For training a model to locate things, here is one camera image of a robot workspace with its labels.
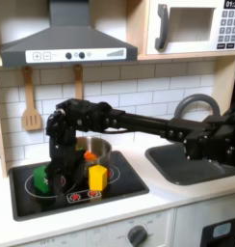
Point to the black stove cooktop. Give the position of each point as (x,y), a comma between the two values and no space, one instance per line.
(122,186)

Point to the grey range hood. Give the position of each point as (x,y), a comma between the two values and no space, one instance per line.
(68,38)

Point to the green block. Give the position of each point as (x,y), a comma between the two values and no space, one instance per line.
(39,181)

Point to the wooden spoon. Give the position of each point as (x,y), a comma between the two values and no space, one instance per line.
(78,83)

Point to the steel pot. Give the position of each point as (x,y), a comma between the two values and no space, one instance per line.
(102,148)

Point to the wooden slotted spatula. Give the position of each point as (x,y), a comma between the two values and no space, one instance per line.
(31,119)

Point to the grey oven knob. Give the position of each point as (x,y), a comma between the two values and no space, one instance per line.
(137,236)

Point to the orange toy carrot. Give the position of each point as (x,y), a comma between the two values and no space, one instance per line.
(90,156)

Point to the light wood side panel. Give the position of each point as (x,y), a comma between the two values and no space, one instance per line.
(223,83)

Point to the dark grey tap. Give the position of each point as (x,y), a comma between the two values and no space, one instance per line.
(199,98)

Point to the yellow block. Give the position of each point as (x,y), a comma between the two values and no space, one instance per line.
(97,178)

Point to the white toy microwave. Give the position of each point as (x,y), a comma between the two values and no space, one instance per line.
(193,46)

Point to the dark grey sink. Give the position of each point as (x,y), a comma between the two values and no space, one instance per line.
(174,167)

